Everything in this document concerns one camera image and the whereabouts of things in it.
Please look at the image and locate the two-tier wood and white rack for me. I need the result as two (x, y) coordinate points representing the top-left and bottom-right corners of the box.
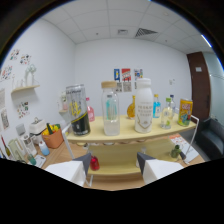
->
(61, 114), (200, 188)

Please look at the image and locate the blue wall poster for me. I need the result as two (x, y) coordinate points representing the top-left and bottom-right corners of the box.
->
(113, 68), (121, 82)

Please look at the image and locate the orange storage basket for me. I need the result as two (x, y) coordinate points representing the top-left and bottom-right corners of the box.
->
(41, 123), (65, 150)

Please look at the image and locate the white box appliance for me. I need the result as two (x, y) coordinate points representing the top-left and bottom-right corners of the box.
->
(28, 117), (48, 135)

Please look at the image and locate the small pink bottle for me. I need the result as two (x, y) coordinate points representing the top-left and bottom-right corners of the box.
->
(85, 97), (96, 123)

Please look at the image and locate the white tray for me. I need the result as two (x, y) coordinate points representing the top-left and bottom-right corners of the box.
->
(31, 154), (47, 169)

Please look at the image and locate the white pouch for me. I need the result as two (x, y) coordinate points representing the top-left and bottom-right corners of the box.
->
(181, 142), (201, 164)

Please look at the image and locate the multicolour wall poster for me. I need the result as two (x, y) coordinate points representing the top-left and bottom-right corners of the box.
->
(134, 68), (144, 81)

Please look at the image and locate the green-filled jar with cork lid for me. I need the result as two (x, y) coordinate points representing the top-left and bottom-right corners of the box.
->
(170, 144), (183, 159)

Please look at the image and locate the red wall poster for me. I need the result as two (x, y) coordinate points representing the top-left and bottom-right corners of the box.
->
(121, 68), (132, 82)

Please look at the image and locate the clear bottle with green cap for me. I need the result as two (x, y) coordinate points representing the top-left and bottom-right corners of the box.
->
(160, 97), (174, 130)

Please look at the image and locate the large clear bottle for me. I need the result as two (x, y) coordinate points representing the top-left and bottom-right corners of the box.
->
(100, 80), (121, 137)

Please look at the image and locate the blue bottle with yellow cap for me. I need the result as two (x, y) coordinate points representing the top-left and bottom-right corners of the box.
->
(152, 93), (162, 119)

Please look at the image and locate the orange printed paper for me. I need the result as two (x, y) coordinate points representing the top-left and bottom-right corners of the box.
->
(168, 133), (183, 145)

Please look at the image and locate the blue and white cup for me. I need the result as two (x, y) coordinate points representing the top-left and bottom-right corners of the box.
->
(38, 140), (51, 157)

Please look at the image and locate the wooden wall shelf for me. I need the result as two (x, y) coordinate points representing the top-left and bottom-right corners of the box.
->
(10, 84), (41, 94)

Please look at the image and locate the clear bottle with blue cap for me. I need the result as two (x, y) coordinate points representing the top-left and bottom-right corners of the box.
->
(169, 94), (177, 116)

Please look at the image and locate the green cup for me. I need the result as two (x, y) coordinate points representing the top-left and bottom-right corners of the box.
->
(27, 153), (37, 166)

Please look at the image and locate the black sofa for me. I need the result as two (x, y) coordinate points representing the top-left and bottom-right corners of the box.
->
(194, 116), (224, 161)

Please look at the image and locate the red liquid glass bottle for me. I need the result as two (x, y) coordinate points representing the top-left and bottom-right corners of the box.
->
(89, 155), (101, 172)

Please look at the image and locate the brown door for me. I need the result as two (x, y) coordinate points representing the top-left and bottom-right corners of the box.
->
(186, 51), (212, 123)

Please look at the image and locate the yellow and orange can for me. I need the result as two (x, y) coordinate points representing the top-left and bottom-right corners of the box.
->
(177, 97), (194, 128)

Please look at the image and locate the white milk bottle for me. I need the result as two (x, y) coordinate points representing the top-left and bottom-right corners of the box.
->
(134, 77), (154, 134)

